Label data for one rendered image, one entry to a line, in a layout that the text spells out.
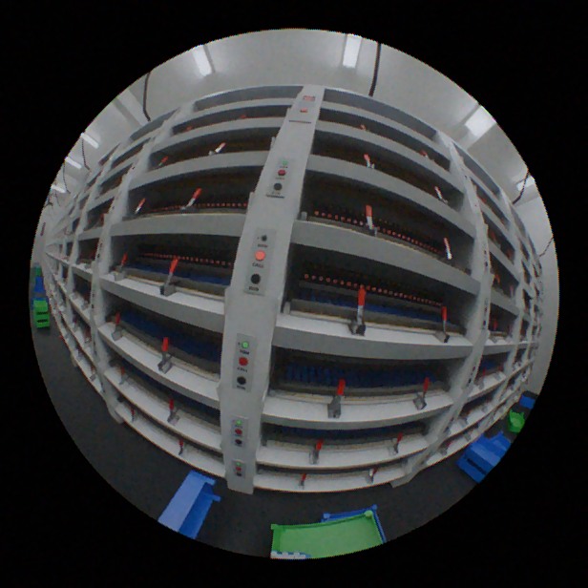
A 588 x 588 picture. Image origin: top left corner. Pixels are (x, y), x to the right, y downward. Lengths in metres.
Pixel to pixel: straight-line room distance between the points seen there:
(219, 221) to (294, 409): 0.44
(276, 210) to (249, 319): 0.21
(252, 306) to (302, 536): 0.76
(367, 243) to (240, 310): 0.28
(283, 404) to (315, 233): 0.37
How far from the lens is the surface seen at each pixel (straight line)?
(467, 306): 0.68
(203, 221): 0.40
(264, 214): 0.34
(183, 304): 0.37
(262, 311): 0.30
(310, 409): 0.41
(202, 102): 1.23
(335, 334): 0.31
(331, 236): 0.33
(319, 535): 0.74
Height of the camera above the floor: 0.77
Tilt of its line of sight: 1 degrees up
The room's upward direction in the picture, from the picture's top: 10 degrees clockwise
